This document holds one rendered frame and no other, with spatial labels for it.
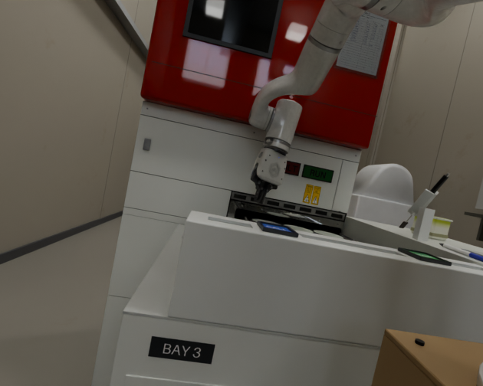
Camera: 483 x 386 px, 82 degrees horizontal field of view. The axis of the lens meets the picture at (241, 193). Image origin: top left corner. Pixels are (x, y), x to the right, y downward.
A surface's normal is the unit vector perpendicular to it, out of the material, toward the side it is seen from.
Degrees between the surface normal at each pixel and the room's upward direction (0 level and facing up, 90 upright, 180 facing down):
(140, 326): 90
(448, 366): 2
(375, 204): 90
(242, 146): 90
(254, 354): 90
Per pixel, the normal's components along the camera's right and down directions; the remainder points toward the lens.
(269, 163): 0.48, 0.12
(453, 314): 0.10, 0.08
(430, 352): 0.18, -0.98
